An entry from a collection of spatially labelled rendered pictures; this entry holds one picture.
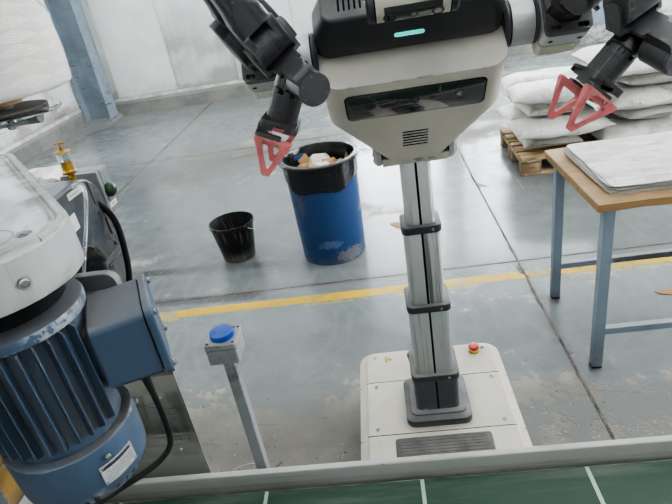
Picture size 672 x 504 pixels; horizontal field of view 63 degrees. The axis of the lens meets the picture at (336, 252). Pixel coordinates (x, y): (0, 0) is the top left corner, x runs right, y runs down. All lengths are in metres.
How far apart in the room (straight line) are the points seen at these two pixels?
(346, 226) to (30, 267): 2.75
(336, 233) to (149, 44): 6.67
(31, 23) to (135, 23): 8.76
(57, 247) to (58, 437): 0.21
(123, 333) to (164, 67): 8.83
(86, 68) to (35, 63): 8.92
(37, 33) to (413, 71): 0.71
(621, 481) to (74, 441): 1.29
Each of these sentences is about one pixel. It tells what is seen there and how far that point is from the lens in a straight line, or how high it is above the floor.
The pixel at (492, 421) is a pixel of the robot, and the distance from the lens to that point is 1.88.
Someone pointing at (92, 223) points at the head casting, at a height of 1.26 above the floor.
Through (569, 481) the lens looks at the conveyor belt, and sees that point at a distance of 1.59.
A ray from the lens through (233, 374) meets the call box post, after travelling 1.45.
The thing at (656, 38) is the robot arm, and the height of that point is 1.42.
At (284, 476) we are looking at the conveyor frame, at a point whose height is 0.40.
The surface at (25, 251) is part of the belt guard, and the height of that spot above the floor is 1.41.
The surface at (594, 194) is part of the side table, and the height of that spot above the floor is 0.75.
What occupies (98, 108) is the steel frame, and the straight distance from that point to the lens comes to 9.69.
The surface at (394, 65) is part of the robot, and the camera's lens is 1.18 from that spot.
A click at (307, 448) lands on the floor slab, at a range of 2.22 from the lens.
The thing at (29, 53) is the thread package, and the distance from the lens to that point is 0.69.
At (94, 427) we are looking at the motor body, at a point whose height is 1.18.
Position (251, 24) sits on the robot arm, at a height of 1.54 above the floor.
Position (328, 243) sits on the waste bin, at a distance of 3.26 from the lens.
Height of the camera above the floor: 1.60
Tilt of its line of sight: 27 degrees down
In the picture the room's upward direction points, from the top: 10 degrees counter-clockwise
